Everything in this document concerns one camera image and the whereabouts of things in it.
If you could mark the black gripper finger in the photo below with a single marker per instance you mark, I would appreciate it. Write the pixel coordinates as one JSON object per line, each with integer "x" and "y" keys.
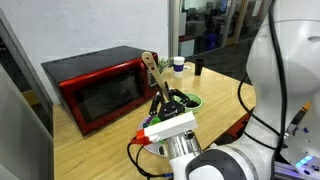
{"x": 181, "y": 96}
{"x": 155, "y": 105}

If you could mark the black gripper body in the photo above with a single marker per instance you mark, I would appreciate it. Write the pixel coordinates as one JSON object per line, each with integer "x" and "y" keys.
{"x": 170, "y": 110}

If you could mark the wooden spoon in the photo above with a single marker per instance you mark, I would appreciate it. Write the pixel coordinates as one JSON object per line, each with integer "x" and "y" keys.
{"x": 155, "y": 71}

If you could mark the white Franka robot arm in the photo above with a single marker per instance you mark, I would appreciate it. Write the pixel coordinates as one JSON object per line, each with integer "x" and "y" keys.
{"x": 286, "y": 83}

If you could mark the purple toy utensil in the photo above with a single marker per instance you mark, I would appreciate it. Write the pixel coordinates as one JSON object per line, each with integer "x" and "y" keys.
{"x": 146, "y": 122}

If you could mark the white paper cup blue band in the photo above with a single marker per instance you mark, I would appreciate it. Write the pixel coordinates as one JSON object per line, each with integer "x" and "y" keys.
{"x": 178, "y": 68}

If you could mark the black plastic cup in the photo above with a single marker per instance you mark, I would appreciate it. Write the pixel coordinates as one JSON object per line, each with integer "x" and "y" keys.
{"x": 199, "y": 66}

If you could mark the small green plant white pot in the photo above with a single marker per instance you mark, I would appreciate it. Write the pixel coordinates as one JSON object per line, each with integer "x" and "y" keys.
{"x": 163, "y": 65}

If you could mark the red and black microwave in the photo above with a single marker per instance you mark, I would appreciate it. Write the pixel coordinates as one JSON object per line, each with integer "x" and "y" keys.
{"x": 100, "y": 90}

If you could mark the grey metal frame beam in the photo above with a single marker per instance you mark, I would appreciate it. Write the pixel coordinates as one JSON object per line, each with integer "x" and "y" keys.
{"x": 20, "y": 66}

